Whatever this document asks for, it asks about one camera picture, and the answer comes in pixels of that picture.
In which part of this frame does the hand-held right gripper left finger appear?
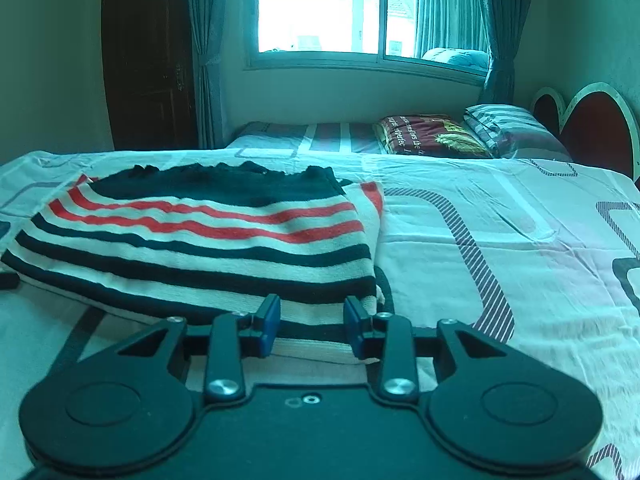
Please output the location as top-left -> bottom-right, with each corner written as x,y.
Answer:
115,294 -> 282,404

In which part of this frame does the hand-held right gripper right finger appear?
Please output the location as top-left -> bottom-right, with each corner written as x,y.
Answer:
344,295 -> 509,404

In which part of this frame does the striped knit sweater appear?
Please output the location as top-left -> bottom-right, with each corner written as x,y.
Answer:
0,160 -> 387,367

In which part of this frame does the patterned white bed sheet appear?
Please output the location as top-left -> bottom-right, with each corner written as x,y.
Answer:
0,149 -> 640,480

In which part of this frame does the red printed pillow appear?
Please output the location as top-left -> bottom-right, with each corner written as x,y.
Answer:
375,113 -> 494,160

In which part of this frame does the grey striped pillow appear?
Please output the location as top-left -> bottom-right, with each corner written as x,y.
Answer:
462,104 -> 574,162

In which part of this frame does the dark wooden door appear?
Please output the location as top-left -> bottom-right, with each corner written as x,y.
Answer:
101,0 -> 199,152

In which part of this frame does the teal curtain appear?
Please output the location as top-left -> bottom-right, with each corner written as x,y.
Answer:
186,0 -> 261,151
472,0 -> 537,107

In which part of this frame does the bundled blue blanket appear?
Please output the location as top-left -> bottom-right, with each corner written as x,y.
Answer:
421,47 -> 491,72

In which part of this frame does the red scalloped headboard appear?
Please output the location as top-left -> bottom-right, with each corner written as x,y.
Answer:
530,81 -> 640,182

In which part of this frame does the sliding glass window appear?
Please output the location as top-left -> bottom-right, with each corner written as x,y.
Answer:
245,0 -> 494,82

